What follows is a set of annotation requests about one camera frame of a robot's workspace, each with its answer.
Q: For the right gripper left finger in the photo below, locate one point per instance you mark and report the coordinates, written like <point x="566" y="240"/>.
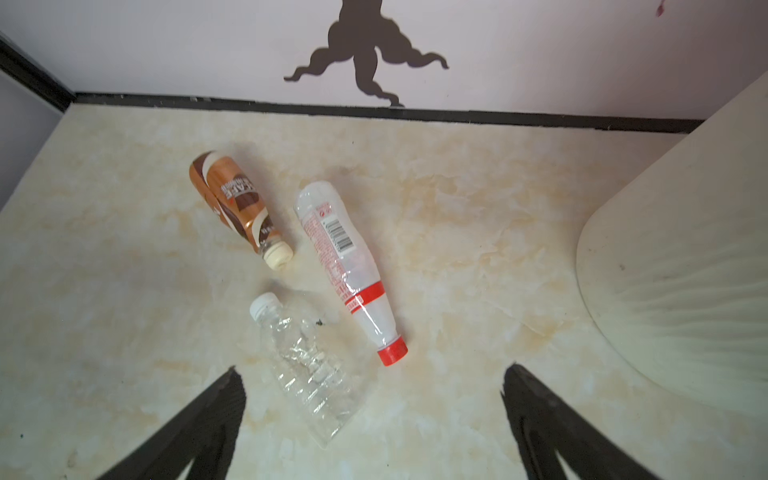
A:
<point x="199" y="441"/>

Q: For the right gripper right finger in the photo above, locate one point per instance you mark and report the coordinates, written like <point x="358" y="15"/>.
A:
<point x="550" y="434"/>

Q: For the cream trash bin purple liner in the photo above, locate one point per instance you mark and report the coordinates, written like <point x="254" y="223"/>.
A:
<point x="673" y="268"/>

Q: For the clear white cap bottle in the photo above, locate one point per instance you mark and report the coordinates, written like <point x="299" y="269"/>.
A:
<point x="312" y="363"/>

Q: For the clear bottle red cap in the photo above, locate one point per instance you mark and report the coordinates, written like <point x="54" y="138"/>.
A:
<point x="350" y="267"/>

